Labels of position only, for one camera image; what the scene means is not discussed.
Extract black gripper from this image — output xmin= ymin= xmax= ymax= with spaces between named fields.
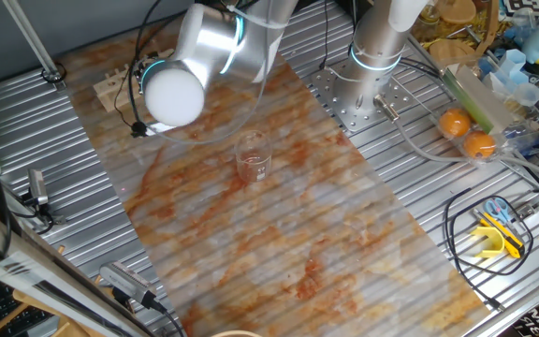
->
xmin=133 ymin=54 xmax=153 ymax=91

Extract wooden test tube rack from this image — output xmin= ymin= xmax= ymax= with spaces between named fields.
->
xmin=93 ymin=48 xmax=176 ymax=113

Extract clear glass beaker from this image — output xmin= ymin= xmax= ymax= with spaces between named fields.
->
xmin=234 ymin=129 xmax=273 ymax=183

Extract orange marble pattern mat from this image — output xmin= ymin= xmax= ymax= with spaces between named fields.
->
xmin=56 ymin=0 xmax=493 ymax=337

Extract grey metal beam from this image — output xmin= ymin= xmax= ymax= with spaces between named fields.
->
xmin=0 ymin=198 xmax=158 ymax=337

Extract wooden board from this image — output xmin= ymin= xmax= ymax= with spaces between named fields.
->
xmin=0 ymin=287 xmax=95 ymax=337

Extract black keyboard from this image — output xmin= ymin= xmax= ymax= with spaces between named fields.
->
xmin=0 ymin=270 xmax=58 ymax=337

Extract glass jar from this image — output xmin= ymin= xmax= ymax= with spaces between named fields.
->
xmin=417 ymin=3 xmax=442 ymax=25

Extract round wooden disc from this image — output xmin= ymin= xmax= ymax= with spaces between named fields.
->
xmin=427 ymin=38 xmax=477 ymax=62
xmin=437 ymin=0 xmax=478 ymax=24

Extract orange fruit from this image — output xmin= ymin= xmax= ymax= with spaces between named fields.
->
xmin=438 ymin=108 xmax=473 ymax=139
xmin=462 ymin=129 xmax=497 ymax=160

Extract clear plastic fruit tray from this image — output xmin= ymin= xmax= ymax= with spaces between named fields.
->
xmin=430 ymin=103 xmax=517 ymax=166

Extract clear box with green strip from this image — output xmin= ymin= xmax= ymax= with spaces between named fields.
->
xmin=439 ymin=62 xmax=517 ymax=137

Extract blue hexagonal cup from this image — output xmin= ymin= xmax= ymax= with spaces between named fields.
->
xmin=500 ymin=48 xmax=528 ymax=79

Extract clear measuring cup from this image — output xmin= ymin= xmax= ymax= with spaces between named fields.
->
xmin=511 ymin=81 xmax=539 ymax=108

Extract yellow curved plastic piece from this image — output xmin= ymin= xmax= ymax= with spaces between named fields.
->
xmin=468 ymin=225 xmax=506 ymax=260

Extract black white marker card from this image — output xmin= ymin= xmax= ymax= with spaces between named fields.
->
xmin=503 ymin=0 xmax=539 ymax=16

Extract yellow utility knife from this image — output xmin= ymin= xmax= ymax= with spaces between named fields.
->
xmin=473 ymin=208 xmax=527 ymax=260

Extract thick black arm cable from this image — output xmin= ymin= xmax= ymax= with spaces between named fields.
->
xmin=126 ymin=0 xmax=164 ymax=124

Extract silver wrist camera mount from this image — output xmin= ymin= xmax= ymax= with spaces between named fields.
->
xmin=149 ymin=121 xmax=178 ymax=138

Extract thin grey cable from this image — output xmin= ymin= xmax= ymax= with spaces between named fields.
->
xmin=147 ymin=67 xmax=269 ymax=145

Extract black ring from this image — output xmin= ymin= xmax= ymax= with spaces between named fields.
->
xmin=39 ymin=62 xmax=68 ymax=85

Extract aluminium frame pole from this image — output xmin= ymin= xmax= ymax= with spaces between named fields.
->
xmin=1 ymin=0 xmax=67 ymax=91

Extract small grey camera on mount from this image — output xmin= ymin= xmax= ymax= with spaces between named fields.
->
xmin=19 ymin=167 xmax=68 ymax=235

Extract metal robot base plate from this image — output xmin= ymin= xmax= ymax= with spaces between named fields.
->
xmin=310 ymin=58 xmax=432 ymax=133

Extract silver ribbed camera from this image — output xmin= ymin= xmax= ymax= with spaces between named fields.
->
xmin=97 ymin=260 xmax=159 ymax=309

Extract black camera cable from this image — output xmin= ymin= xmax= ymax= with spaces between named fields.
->
xmin=150 ymin=297 xmax=187 ymax=337

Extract grey robot power cable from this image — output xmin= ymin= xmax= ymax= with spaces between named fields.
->
xmin=372 ymin=92 xmax=539 ymax=186

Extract black cable bundle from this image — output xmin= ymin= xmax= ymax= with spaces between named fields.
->
xmin=398 ymin=55 xmax=446 ymax=81

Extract wooden frame strip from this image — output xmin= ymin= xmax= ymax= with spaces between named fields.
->
xmin=473 ymin=0 xmax=503 ymax=56

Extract blue handled scissors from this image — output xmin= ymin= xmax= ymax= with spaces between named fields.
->
xmin=483 ymin=196 xmax=512 ymax=225

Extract black cable with plug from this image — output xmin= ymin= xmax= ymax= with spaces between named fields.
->
xmin=442 ymin=186 xmax=536 ymax=314

